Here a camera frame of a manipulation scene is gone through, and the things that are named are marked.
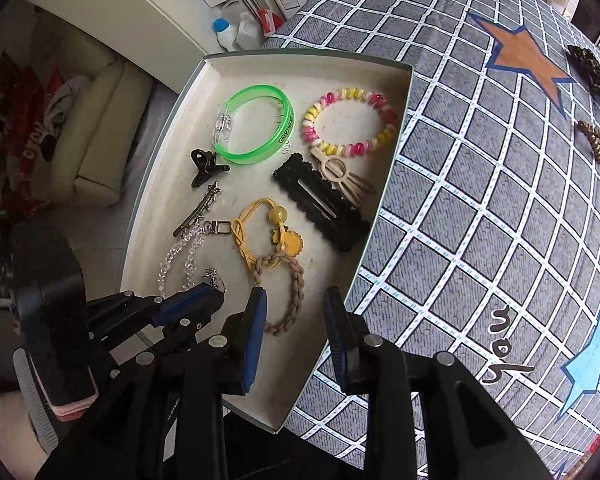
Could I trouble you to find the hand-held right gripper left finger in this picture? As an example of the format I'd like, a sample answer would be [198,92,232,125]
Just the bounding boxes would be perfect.
[37,287,269,480]

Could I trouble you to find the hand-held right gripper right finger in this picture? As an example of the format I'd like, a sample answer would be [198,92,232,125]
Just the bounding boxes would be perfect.
[325,286,553,480]

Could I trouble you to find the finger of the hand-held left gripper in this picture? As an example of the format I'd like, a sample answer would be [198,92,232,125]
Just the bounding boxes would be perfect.
[87,312,221,381]
[86,282,227,325]

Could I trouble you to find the small silver charm chain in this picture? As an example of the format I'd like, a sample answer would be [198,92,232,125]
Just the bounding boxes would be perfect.
[200,267,231,293]

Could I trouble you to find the beige braided hair tie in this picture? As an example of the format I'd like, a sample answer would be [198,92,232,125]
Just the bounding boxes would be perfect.
[252,252,306,336]

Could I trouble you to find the clear bead chain with clasp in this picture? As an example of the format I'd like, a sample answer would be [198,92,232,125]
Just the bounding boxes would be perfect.
[155,219,233,298]

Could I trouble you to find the star-studded metal hair clip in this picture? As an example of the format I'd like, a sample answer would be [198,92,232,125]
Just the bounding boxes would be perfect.
[172,182,222,238]

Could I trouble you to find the black fuzzy snap hair clip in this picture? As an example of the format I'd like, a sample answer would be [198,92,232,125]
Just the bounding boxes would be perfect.
[272,152,372,253]

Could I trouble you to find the yellow beaded hair tie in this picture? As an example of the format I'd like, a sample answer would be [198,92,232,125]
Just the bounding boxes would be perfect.
[230,197,306,273]

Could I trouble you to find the black claw hair clip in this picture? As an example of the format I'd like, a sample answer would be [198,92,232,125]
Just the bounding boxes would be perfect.
[189,148,231,190]

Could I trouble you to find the green translucent bracelet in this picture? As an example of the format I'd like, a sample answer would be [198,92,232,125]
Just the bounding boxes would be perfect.
[212,84,296,167]

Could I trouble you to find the beige wooden hair comb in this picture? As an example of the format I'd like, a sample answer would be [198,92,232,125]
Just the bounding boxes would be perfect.
[310,142,377,207]

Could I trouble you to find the grey cardboard box tray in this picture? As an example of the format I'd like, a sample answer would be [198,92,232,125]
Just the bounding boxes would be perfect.
[122,50,415,433]

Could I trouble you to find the pink yellow bead bracelet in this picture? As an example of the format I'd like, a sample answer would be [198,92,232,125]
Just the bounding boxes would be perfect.
[302,86,400,159]

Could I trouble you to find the person's left forearm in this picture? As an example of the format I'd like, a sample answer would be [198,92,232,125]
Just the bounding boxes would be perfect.
[0,350,101,461]

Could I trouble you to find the red clothes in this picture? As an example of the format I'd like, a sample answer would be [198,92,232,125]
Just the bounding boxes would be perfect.
[0,52,63,211]

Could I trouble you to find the cream sofa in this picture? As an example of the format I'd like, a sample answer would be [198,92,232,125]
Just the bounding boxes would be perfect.
[30,25,156,207]

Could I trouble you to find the grey garment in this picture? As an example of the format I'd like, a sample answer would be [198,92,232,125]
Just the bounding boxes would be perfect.
[45,75,92,127]

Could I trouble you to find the grey grid star-print cloth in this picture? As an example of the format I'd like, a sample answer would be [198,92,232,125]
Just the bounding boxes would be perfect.
[260,0,600,480]

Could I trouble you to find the white bottle blue cap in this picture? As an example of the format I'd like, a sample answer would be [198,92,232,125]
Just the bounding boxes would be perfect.
[211,17,241,53]

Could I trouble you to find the white plastic jug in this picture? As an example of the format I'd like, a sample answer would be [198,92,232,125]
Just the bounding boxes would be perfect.
[235,10,266,49]

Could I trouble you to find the red label bottle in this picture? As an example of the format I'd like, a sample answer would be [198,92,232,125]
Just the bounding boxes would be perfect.
[257,7,286,37]

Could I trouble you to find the white cabinet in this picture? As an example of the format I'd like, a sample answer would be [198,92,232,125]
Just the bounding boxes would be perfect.
[15,0,261,96]

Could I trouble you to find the leopard print scrunchie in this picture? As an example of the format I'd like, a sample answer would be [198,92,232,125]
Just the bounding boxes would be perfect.
[566,45,600,111]

